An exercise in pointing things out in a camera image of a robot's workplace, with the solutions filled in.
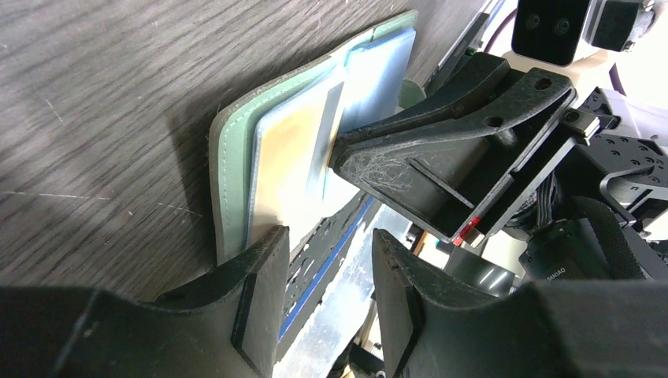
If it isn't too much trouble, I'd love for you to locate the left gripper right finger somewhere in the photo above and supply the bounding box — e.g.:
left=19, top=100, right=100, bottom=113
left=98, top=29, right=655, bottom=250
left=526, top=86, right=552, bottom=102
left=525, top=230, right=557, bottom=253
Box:
left=372, top=229, right=667, bottom=377

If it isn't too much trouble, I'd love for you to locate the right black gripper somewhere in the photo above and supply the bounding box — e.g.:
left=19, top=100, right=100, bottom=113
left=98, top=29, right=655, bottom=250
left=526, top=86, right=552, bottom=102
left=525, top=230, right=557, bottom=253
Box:
left=330, top=53, right=667, bottom=282

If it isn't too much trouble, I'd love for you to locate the green card holder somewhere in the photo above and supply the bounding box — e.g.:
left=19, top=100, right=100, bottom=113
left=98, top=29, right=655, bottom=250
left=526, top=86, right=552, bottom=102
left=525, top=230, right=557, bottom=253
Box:
left=209, top=9, right=419, bottom=265

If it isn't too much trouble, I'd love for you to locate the orange striped card in holder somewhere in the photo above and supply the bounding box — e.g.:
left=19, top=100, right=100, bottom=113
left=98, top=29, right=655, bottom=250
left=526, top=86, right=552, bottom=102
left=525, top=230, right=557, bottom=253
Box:
left=247, top=76, right=344, bottom=247

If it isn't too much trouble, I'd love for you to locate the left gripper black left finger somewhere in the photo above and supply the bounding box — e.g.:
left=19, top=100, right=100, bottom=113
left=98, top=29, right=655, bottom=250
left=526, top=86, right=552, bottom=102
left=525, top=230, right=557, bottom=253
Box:
left=1, top=226, right=290, bottom=377

